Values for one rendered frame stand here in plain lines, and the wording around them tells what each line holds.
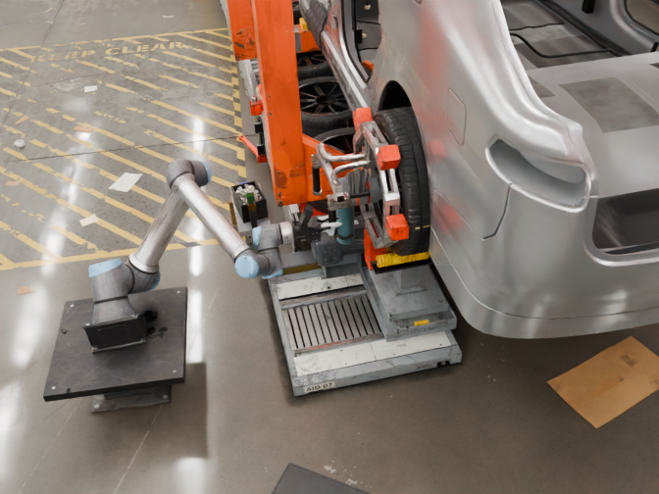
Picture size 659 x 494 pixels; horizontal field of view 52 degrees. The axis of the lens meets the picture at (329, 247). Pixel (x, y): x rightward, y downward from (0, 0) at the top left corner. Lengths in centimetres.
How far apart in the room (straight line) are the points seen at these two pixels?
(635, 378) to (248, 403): 183
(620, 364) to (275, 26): 226
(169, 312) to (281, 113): 110
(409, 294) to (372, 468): 89
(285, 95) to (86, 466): 188
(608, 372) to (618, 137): 111
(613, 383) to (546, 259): 143
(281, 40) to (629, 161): 160
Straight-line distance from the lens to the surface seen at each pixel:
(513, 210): 208
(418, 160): 276
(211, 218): 280
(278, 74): 315
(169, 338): 321
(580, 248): 213
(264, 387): 331
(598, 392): 342
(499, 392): 332
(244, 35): 513
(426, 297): 339
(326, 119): 433
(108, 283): 315
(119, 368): 316
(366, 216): 324
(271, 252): 280
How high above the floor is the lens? 254
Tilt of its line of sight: 39 degrees down
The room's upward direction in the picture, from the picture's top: 3 degrees counter-clockwise
